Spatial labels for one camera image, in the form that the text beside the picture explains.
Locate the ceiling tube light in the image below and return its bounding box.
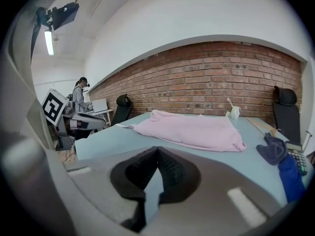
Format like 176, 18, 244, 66
44, 30, 55, 57

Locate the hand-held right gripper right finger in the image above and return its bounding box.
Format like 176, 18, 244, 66
157, 146, 201, 204

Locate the black office chair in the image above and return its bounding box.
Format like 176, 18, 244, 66
272, 85, 302, 147
110, 93, 134, 127

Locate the white box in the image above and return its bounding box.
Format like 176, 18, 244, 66
91, 99, 108, 114

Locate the wooden clothes hanger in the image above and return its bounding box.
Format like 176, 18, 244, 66
247, 117, 284, 138

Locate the white side table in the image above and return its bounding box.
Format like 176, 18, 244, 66
86, 108, 114, 128

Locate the black calculator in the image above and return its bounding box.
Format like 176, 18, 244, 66
286, 147, 309, 177

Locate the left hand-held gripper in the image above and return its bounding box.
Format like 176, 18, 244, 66
41, 88, 106, 151

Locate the black overhead device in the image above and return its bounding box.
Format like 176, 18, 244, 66
36, 1, 80, 32

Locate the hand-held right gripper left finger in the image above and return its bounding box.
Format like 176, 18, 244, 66
110, 146, 158, 233

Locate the blue cloth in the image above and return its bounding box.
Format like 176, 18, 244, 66
278, 153, 307, 204

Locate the white enamel mug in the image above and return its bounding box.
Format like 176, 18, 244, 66
230, 106, 242, 120

